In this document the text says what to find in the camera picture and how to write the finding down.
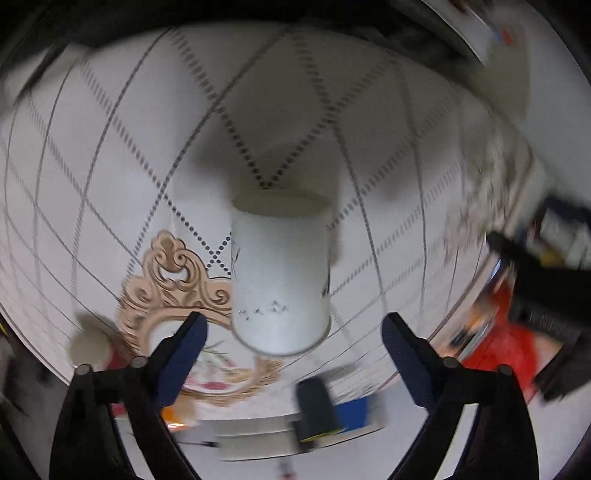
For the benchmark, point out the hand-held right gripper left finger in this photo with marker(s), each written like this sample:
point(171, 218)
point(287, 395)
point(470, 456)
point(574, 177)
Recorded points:
point(187, 353)

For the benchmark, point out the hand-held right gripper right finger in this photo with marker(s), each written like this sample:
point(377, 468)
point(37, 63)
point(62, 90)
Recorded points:
point(404, 357)

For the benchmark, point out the white paper cup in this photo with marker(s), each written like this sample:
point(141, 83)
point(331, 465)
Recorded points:
point(279, 272)

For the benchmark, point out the blue box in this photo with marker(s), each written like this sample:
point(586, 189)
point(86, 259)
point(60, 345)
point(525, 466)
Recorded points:
point(353, 413)

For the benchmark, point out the red cloth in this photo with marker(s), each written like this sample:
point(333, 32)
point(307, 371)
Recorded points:
point(501, 341)

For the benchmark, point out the dark cylindrical container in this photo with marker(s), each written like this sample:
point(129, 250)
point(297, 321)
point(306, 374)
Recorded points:
point(316, 406)

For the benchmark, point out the white patterned tablecloth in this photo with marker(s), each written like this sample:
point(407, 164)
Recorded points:
point(138, 138)

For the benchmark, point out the black frame object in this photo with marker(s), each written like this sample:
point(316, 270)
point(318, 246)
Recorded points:
point(545, 286)

